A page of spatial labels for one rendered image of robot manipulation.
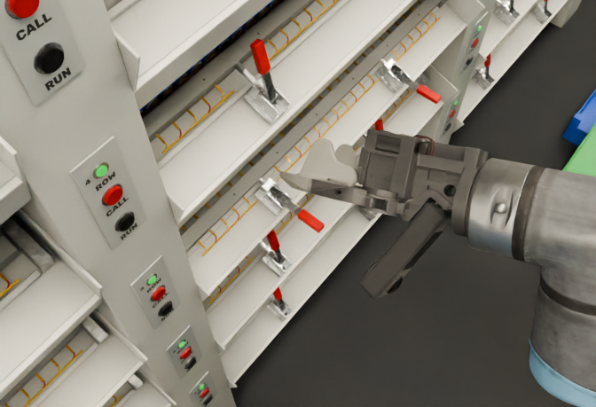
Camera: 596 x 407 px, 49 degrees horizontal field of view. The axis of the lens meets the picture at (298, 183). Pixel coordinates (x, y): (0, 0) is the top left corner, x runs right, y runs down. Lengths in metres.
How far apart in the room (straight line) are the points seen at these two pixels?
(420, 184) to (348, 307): 0.75
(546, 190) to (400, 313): 0.82
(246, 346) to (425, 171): 0.62
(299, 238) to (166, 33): 0.60
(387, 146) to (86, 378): 0.42
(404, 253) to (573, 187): 0.17
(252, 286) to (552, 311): 0.50
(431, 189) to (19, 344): 0.40
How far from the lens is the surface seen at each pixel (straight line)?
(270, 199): 0.84
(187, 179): 0.65
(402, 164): 0.65
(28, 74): 0.41
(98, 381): 0.80
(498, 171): 0.63
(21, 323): 0.62
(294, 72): 0.72
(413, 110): 1.21
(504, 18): 1.40
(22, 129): 0.43
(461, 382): 1.37
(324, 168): 0.69
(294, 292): 1.22
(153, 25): 0.51
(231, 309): 1.00
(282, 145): 0.86
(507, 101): 1.74
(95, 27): 0.43
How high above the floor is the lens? 1.29
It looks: 58 degrees down
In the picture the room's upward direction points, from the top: straight up
